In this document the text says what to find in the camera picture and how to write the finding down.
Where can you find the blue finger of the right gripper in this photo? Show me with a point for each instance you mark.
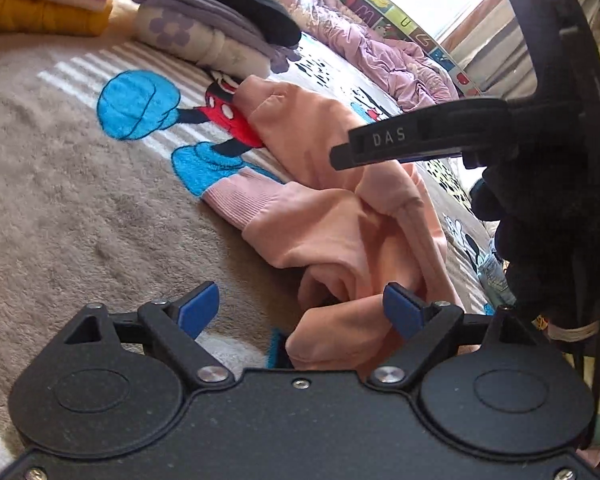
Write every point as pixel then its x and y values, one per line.
pixel 480 130

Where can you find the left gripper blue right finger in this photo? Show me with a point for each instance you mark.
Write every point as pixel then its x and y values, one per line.
pixel 426 334

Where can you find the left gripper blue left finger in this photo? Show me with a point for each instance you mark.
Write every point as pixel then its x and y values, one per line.
pixel 173 327

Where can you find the pink child sweatshirt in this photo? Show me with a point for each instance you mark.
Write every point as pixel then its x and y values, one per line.
pixel 351 232

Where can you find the grey curtain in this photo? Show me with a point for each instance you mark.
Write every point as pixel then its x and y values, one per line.
pixel 495 56

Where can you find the colourful alphabet headboard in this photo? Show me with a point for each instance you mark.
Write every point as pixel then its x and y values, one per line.
pixel 391 22

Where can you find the purple floral duvet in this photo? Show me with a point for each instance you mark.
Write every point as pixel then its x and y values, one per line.
pixel 400 68

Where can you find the grey Mickey Mouse blanket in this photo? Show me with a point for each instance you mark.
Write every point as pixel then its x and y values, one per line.
pixel 84 217

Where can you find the black folded garment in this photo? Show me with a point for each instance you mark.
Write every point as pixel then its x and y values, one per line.
pixel 271 18

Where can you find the cream flower print garment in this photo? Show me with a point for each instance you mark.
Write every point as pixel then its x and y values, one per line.
pixel 196 42

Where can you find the grey purple folded garment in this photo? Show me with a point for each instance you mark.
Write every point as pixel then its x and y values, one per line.
pixel 233 24

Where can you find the mustard yellow folded garment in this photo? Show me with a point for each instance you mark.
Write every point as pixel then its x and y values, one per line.
pixel 45 17

